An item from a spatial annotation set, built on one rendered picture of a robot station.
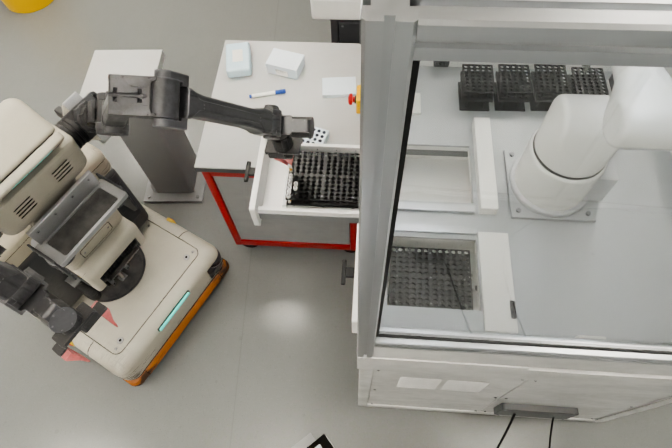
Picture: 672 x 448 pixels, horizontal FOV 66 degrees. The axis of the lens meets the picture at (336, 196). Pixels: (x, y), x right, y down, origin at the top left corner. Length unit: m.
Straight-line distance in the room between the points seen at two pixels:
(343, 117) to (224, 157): 0.45
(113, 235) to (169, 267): 0.53
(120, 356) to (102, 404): 0.35
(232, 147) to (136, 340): 0.85
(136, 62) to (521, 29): 1.97
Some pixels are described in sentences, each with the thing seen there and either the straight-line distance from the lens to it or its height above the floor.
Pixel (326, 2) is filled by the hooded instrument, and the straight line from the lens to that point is 2.13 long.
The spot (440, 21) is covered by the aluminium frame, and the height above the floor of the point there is 1.99.
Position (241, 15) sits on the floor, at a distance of 3.52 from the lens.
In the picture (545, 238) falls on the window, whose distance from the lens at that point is 0.73.
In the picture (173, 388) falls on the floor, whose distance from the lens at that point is 2.40.
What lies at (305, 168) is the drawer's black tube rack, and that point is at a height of 0.89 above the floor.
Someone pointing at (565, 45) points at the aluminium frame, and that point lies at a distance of 0.43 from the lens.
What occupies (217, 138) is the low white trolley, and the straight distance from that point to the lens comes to 1.90.
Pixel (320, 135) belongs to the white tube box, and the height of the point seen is 0.80.
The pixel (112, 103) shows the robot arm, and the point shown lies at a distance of 1.05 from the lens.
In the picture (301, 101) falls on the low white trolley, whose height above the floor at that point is 0.76.
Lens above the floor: 2.24
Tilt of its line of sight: 60 degrees down
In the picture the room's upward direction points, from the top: 4 degrees counter-clockwise
